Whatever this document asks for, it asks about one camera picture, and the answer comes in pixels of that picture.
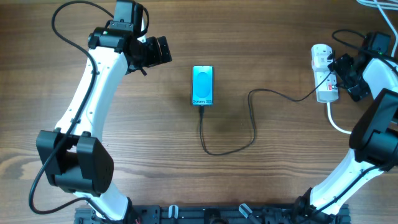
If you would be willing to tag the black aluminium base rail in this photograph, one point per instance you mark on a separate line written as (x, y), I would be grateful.
(161, 215)

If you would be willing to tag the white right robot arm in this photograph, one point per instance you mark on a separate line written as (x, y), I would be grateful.
(372, 143)

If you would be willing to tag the blue screen smartphone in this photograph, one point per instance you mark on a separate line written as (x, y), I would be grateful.
(202, 85)

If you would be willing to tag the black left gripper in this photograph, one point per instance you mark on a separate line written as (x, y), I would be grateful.
(155, 57)

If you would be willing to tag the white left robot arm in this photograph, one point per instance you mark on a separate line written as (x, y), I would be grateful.
(73, 157)

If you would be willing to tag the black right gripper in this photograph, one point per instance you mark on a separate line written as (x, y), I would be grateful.
(338, 66)

